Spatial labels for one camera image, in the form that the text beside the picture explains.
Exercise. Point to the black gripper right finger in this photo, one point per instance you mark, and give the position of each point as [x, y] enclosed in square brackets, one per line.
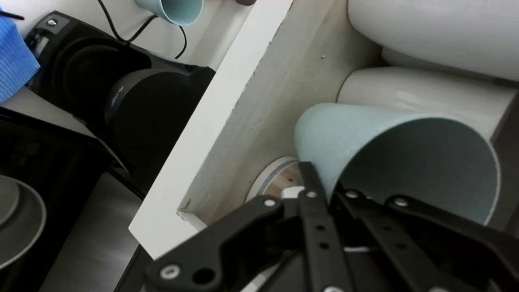
[423, 248]

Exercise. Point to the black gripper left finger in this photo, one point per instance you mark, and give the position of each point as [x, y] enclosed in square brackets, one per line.
[293, 236]

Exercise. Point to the light blue tall cup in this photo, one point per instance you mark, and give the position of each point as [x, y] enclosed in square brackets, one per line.
[381, 152]

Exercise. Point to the small light blue cup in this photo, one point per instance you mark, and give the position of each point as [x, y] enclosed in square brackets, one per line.
[175, 11]

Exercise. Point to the patterned mug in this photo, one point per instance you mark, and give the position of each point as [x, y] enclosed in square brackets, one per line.
[276, 176]

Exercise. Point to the white mug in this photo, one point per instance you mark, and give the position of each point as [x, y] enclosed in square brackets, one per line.
[480, 103]

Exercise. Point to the black coffee maker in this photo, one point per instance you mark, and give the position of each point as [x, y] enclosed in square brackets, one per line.
[136, 102]

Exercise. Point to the black stove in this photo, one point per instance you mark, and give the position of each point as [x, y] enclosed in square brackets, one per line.
[84, 243]

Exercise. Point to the blue cloth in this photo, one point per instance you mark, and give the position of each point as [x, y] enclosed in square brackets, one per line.
[16, 61]

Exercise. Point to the white wall cabinet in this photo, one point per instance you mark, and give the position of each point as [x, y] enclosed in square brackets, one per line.
[285, 56]

